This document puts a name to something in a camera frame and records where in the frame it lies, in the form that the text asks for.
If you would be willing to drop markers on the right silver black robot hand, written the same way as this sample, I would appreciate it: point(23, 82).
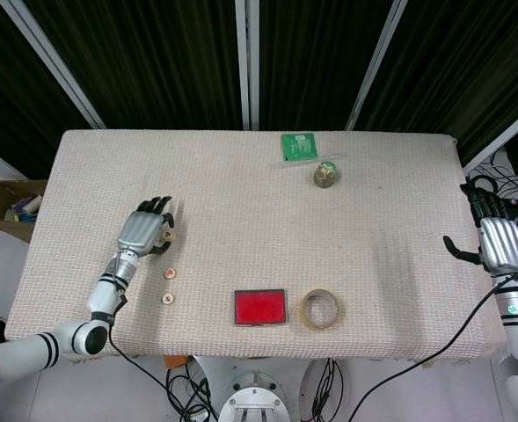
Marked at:
point(505, 244)

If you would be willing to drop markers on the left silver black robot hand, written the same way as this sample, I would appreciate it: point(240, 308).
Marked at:
point(140, 233)

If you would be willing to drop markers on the wooden button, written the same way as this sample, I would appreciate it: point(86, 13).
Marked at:
point(168, 299)
point(169, 236)
point(170, 273)

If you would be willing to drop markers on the silver robot base column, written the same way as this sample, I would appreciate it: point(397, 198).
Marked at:
point(254, 395)

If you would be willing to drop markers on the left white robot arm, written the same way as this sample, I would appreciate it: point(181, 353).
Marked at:
point(104, 299)

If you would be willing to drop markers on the beige woven tablecloth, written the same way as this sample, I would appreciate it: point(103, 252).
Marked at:
point(241, 220)

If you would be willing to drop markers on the white cylinder roll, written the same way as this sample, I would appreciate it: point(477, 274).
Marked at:
point(33, 205)

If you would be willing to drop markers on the purple packet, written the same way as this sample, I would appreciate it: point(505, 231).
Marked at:
point(21, 203)

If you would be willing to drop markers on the red ink pad case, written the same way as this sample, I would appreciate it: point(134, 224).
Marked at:
point(260, 307)

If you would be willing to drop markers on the clear plastic straw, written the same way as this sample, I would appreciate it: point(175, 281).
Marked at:
point(294, 163)

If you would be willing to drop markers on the dark green curtain panel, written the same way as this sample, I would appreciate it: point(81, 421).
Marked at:
point(3, 88)
point(153, 57)
point(315, 57)
point(461, 57)

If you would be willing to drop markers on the green foil packet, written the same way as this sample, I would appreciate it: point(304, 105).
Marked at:
point(299, 146)

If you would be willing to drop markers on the green gold foil dome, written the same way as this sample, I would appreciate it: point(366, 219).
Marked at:
point(326, 176)

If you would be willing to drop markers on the yellowish clear tape roll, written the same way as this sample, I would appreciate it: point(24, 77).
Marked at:
point(324, 325)

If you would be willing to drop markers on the white aluminium frame post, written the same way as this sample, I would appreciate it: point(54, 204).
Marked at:
point(378, 66)
point(49, 57)
point(505, 133)
point(247, 66)

